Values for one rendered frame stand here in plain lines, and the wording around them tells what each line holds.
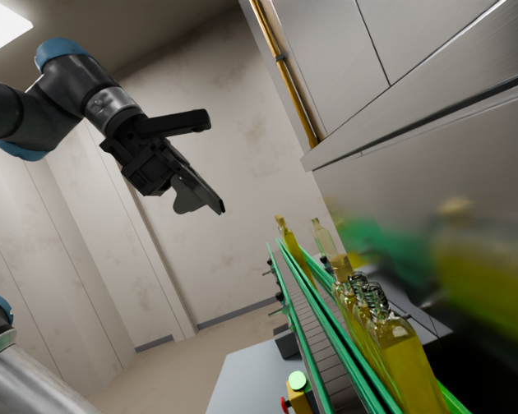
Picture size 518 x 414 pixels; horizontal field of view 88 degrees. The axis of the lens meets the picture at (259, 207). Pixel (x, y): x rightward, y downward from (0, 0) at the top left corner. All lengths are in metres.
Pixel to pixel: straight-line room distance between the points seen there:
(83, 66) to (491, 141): 0.52
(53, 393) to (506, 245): 0.70
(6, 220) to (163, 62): 2.54
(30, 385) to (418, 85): 0.74
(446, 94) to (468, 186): 0.10
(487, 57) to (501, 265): 0.22
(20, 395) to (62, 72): 0.52
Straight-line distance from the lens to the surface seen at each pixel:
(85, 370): 4.10
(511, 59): 0.32
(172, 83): 3.73
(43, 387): 0.66
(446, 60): 0.36
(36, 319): 4.20
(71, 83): 0.51
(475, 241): 0.42
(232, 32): 3.72
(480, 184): 0.37
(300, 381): 0.83
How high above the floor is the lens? 1.33
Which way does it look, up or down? 3 degrees down
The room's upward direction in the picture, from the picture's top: 24 degrees counter-clockwise
